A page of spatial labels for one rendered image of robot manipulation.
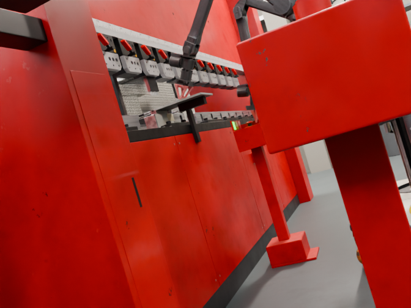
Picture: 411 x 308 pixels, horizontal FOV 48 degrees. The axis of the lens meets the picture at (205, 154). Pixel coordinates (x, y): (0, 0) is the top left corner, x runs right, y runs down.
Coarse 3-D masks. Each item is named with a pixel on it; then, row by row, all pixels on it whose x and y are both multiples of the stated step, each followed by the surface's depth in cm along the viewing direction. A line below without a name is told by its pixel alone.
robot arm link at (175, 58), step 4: (184, 48) 227; (188, 48) 226; (184, 52) 228; (188, 52) 227; (172, 56) 234; (176, 56) 233; (180, 56) 232; (184, 56) 229; (188, 56) 228; (192, 56) 231; (172, 60) 233; (176, 60) 233; (172, 64) 234; (176, 64) 233
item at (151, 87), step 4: (144, 80) 238; (148, 80) 238; (152, 80) 243; (148, 84) 238; (152, 84) 242; (156, 84) 246; (148, 88) 238; (152, 88) 241; (156, 88) 245; (152, 92) 241; (156, 92) 245
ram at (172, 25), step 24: (96, 0) 205; (120, 0) 228; (144, 0) 256; (168, 0) 292; (192, 0) 340; (216, 0) 406; (120, 24) 220; (144, 24) 247; (168, 24) 280; (216, 24) 383; (168, 48) 269; (216, 48) 362; (240, 72) 427
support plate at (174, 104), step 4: (200, 92) 225; (192, 96) 226; (196, 96) 227; (200, 96) 231; (208, 96) 240; (180, 100) 228; (184, 100) 229; (188, 100) 234; (168, 104) 231; (172, 104) 231; (176, 104) 236; (156, 108) 233; (160, 108) 233; (164, 108) 236; (168, 108) 241; (172, 108) 246
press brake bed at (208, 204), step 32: (224, 128) 287; (160, 160) 194; (192, 160) 225; (224, 160) 270; (160, 192) 186; (192, 192) 214; (224, 192) 255; (256, 192) 312; (288, 192) 403; (160, 224) 178; (192, 224) 205; (224, 224) 241; (256, 224) 292; (192, 256) 196; (224, 256) 229; (256, 256) 275; (192, 288) 187; (224, 288) 218
